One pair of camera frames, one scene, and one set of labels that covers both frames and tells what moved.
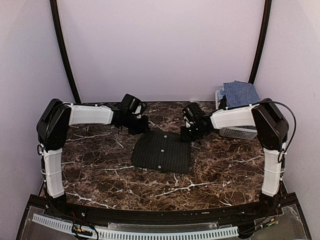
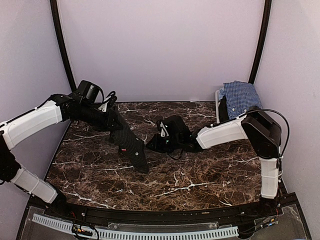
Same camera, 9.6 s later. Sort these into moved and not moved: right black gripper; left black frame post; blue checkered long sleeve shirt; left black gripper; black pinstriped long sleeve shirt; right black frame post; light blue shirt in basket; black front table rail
Moved: right black gripper; black pinstriped long sleeve shirt; left black gripper
Not moved: left black frame post; black front table rail; blue checkered long sleeve shirt; light blue shirt in basket; right black frame post
